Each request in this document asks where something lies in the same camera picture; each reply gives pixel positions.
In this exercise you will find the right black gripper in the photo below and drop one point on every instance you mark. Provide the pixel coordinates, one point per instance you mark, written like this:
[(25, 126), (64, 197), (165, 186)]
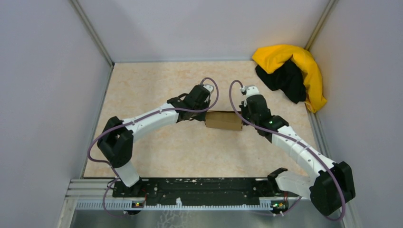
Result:
[(244, 107)]

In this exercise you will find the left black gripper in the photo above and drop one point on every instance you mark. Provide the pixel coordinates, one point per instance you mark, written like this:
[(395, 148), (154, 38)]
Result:
[(201, 118)]

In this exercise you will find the brown cardboard box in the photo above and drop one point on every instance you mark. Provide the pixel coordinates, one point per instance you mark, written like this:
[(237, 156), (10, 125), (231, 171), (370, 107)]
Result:
[(224, 120)]

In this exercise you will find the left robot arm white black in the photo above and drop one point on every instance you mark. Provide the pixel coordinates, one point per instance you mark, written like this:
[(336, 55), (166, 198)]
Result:
[(118, 137)]

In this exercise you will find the black cloth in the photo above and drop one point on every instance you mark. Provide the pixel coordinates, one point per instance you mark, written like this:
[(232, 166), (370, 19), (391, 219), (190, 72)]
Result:
[(288, 78)]

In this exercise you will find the yellow cloth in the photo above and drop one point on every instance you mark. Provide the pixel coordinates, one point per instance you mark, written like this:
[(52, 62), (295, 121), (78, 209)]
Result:
[(273, 57)]

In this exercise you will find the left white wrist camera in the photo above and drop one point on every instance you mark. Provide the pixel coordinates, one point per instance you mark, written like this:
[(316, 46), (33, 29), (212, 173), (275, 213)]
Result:
[(210, 89)]

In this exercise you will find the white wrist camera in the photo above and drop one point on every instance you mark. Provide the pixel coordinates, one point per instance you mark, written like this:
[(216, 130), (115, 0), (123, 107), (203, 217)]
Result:
[(210, 89), (249, 91)]

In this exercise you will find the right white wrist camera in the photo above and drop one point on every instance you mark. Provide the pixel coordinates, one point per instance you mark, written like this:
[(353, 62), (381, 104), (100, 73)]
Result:
[(249, 91)]

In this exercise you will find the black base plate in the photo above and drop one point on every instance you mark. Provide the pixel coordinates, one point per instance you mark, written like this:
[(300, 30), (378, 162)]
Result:
[(198, 191)]

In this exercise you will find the right corner aluminium post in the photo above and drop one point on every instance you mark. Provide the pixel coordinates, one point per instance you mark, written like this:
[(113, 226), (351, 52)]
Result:
[(321, 23)]

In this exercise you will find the aluminium front rail frame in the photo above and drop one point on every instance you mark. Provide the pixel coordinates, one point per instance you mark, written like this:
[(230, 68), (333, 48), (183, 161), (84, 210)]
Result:
[(89, 204)]

